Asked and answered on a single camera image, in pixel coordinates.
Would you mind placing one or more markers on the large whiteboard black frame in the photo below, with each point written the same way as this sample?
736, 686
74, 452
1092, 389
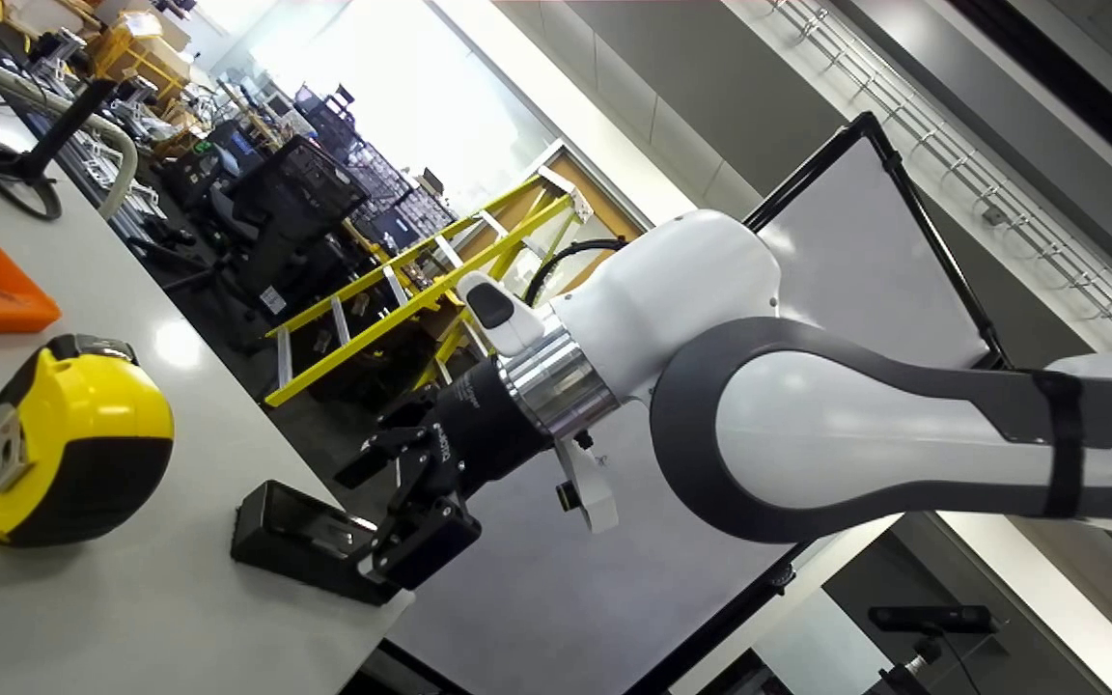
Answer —
550, 609

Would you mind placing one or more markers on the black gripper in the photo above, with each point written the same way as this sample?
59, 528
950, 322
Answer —
447, 440

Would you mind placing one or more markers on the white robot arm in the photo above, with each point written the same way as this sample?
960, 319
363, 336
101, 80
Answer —
762, 425

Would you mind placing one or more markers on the black camera stand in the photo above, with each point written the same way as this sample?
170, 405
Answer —
23, 170

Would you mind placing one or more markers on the yellow black tape measure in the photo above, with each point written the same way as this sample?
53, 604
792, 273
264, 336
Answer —
84, 440

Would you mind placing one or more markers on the black board duster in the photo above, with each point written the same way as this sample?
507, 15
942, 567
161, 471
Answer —
308, 538

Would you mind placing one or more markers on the yellow step ladder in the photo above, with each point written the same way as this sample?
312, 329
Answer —
424, 280

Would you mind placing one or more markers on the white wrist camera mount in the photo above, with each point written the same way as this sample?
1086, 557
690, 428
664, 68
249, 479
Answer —
555, 385

